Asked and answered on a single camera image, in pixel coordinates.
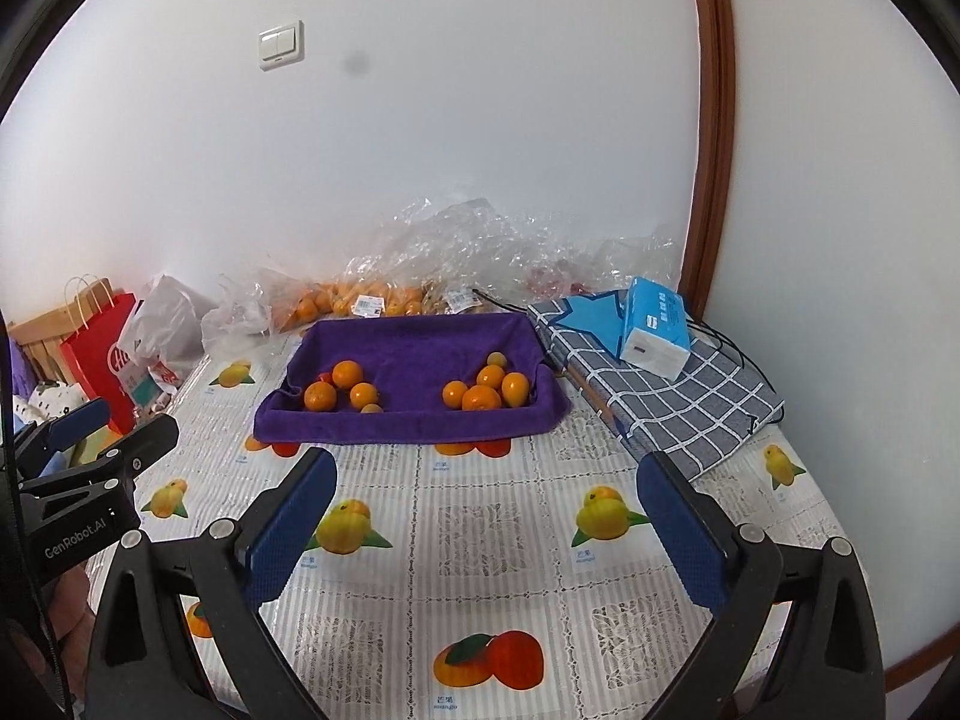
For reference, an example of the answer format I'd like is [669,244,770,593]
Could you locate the fruit-print tablecloth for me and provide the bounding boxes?
[79,330,856,720]

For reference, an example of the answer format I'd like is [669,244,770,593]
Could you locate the purple towel lined tray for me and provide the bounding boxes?
[253,313,572,447]

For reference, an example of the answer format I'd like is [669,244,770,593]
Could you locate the clear bag of oranges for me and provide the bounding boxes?
[259,268,481,335]

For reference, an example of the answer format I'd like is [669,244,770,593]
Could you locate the blue star-shaped card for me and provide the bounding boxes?
[551,291,627,352]

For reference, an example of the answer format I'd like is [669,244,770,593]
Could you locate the brown wooden door frame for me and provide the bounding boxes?
[679,0,734,320]

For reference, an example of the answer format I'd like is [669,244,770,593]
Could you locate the white plastic bag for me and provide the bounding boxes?
[116,274,203,395]

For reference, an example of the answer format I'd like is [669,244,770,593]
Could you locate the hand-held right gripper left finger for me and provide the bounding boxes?
[79,448,338,720]

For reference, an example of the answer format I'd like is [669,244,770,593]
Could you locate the blue tissue pack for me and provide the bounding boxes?
[619,277,692,378]

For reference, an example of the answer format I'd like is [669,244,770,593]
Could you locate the small clear plastic bag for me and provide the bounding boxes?
[202,275,275,350]

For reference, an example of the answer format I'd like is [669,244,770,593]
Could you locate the grey checked fabric bag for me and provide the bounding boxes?
[527,298,785,481]

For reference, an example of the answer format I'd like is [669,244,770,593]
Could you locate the brown paper bag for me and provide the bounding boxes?
[7,313,76,383]

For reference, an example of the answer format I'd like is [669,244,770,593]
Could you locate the crumpled clear plastic bag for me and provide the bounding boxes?
[345,197,680,297]

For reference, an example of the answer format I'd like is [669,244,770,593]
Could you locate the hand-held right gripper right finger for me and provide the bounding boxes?
[636,451,886,720]

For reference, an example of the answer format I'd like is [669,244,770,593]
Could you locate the white dotted cloth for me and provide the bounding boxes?
[11,381,87,425]

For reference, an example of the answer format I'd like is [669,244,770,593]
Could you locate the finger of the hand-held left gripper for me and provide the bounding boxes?
[13,399,112,477]
[97,415,181,481]

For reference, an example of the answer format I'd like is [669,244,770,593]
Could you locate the person's left hand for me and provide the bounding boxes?
[41,566,97,698]

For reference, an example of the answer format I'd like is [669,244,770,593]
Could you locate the clear bag of red fruit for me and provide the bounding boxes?
[521,259,601,299]

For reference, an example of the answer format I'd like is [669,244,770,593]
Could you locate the white light switch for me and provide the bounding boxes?
[258,20,305,72]

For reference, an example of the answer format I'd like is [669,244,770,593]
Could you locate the black cable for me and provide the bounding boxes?
[0,319,72,720]

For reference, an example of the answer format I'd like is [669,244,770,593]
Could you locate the red paper bag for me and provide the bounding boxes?
[60,274,140,436]

